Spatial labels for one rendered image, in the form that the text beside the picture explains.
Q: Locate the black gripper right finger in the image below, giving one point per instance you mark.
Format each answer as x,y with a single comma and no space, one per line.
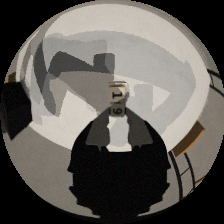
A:
141,133

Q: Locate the beige cube with digit 1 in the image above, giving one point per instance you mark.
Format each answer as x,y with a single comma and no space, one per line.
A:
117,93

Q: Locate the beige cube with number 6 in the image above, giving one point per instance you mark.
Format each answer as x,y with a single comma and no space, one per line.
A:
117,109

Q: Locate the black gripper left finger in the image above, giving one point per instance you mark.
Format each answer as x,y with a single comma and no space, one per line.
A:
95,135

